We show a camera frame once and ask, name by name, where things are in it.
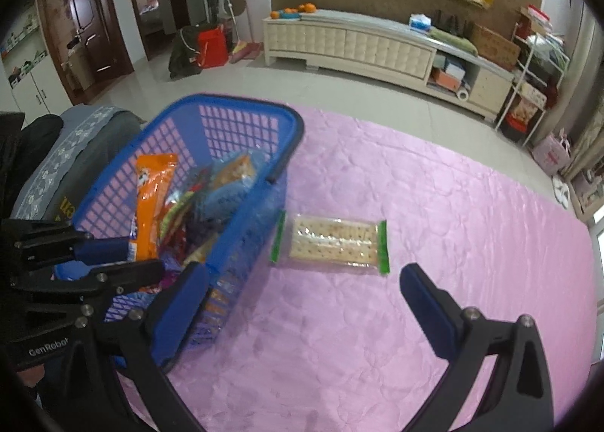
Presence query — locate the red bag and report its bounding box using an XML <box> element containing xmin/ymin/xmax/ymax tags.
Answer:
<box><xmin>196</xmin><ymin>25</ymin><xmax>230</xmax><ymax>69</ymax></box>

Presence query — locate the green-ended clear cracker packet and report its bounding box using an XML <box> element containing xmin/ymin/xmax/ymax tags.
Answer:
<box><xmin>269</xmin><ymin>210</ymin><xmax>392</xmax><ymax>278</ymax></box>

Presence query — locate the blue plastic basket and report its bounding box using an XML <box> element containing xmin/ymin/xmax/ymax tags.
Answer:
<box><xmin>54</xmin><ymin>93</ymin><xmax>305</xmax><ymax>373</ymax></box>

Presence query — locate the yellow printed box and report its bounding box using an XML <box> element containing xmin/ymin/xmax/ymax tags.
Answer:
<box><xmin>512</xmin><ymin>97</ymin><xmax>543</xmax><ymax>126</ymax></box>

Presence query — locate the cream tv cabinet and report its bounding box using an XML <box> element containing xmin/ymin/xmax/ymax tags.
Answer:
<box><xmin>262</xmin><ymin>8</ymin><xmax>515</xmax><ymax>123</ymax></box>

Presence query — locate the patterned beige curtain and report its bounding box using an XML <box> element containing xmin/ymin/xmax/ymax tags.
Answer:
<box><xmin>564</xmin><ymin>116</ymin><xmax>604</xmax><ymax>187</ymax></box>

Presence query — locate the red and white box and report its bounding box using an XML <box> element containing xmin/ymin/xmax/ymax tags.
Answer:
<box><xmin>519</xmin><ymin>5</ymin><xmax>553</xmax><ymax>34</ymax></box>

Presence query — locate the broom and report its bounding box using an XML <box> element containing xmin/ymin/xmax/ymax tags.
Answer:
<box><xmin>229</xmin><ymin>0</ymin><xmax>260</xmax><ymax>62</ymax></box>

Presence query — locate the yellow snack packet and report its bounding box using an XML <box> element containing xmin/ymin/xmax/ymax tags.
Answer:
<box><xmin>203</xmin><ymin>288</ymin><xmax>234</xmax><ymax>319</ymax></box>

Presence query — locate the tan and blue biscuit packet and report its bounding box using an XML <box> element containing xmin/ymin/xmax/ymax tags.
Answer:
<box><xmin>189</xmin><ymin>151</ymin><xmax>270</xmax><ymax>225</ymax></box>

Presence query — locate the metal-handled mop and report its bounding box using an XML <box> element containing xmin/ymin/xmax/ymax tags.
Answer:
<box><xmin>222</xmin><ymin>0</ymin><xmax>237</xmax><ymax>52</ymax></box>

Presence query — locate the orange box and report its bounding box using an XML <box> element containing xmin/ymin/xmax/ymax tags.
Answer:
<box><xmin>431</xmin><ymin>68</ymin><xmax>465</xmax><ymax>89</ymax></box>

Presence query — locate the brown cardboard box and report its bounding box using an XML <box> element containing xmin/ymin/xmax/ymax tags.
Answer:
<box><xmin>469</xmin><ymin>23</ymin><xmax>522</xmax><ymax>70</ymax></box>

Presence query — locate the black jacket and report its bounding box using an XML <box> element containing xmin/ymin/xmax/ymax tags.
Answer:
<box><xmin>0</xmin><ymin>111</ymin><xmax>64</xmax><ymax>220</ymax></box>

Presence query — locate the black bag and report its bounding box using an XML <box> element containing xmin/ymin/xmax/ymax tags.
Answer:
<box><xmin>168</xmin><ymin>25</ymin><xmax>203</xmax><ymax>80</ymax></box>

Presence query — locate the dark wooden door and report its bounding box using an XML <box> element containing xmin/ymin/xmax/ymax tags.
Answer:
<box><xmin>38</xmin><ymin>0</ymin><xmax>135</xmax><ymax>105</ymax></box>

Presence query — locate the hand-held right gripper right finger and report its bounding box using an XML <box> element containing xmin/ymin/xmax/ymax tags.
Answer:
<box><xmin>399</xmin><ymin>263</ymin><xmax>555</xmax><ymax>432</ymax></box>

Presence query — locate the pink tote bag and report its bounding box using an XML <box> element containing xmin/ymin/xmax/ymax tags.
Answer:
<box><xmin>532</xmin><ymin>129</ymin><xmax>572</xmax><ymax>174</ymax></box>

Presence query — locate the red sausage packet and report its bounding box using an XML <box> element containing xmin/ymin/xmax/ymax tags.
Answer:
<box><xmin>160</xmin><ymin>168</ymin><xmax>213</xmax><ymax>253</ymax></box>

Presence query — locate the green cushion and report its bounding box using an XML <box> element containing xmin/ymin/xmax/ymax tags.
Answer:
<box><xmin>427</xmin><ymin>27</ymin><xmax>479</xmax><ymax>56</ymax></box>

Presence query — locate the orange sausage packet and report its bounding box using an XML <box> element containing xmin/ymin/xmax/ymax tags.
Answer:
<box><xmin>128</xmin><ymin>153</ymin><xmax>179</xmax><ymax>263</ymax></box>

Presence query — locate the grey patterned chair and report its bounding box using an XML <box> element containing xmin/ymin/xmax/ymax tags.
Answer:
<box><xmin>9</xmin><ymin>104</ymin><xmax>149</xmax><ymax>225</ymax></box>

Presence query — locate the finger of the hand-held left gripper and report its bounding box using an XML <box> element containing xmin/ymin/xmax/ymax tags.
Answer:
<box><xmin>12</xmin><ymin>258</ymin><xmax>166</xmax><ymax>307</ymax></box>
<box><xmin>0</xmin><ymin>219</ymin><xmax>136</xmax><ymax>273</ymax></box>

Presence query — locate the row of dark bottles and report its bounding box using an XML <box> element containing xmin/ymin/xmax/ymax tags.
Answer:
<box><xmin>433</xmin><ymin>9</ymin><xmax>475</xmax><ymax>36</ymax></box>

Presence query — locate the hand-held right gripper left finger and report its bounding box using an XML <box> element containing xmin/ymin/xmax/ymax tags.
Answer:
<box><xmin>61</xmin><ymin>262</ymin><xmax>211</xmax><ymax>432</ymax></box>

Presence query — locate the white metal rack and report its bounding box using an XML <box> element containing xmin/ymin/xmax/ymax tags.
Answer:
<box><xmin>493</xmin><ymin>5</ymin><xmax>574</xmax><ymax>147</ymax></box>

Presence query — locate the white wall cabinet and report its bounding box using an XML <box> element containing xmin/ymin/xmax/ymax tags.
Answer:
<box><xmin>0</xmin><ymin>2</ymin><xmax>52</xmax><ymax>116</ymax></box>

